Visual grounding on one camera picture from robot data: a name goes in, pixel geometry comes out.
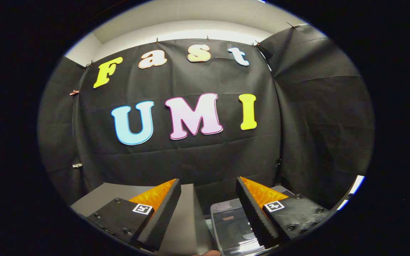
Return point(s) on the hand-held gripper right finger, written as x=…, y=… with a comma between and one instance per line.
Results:
x=253, y=213

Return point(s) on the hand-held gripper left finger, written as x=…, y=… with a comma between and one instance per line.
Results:
x=163, y=213

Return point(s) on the grey washing machine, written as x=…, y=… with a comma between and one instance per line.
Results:
x=282, y=189

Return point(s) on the black backdrop cloth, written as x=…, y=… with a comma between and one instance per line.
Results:
x=190, y=160

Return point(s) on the silver spring clip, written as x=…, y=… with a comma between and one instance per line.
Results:
x=77, y=165

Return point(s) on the copper spring clip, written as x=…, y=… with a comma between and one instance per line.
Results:
x=74, y=92

